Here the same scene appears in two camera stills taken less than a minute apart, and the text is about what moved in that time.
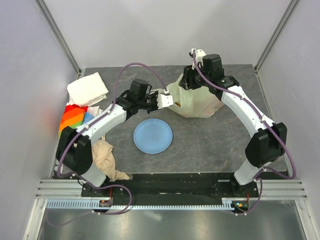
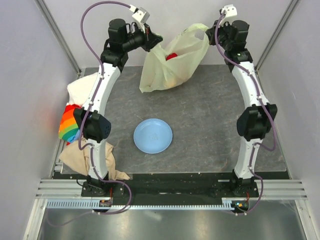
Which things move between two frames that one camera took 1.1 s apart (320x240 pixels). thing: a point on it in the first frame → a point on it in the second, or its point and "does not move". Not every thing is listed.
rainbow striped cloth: [74, 116] does not move
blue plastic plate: [153, 136] does not move
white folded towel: [87, 90] does not move
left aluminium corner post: [80, 72] does not move
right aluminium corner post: [293, 4] does not move
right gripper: [187, 82] → [211, 33]
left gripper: [154, 95] → [150, 39]
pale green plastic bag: [197, 102] → [189, 44]
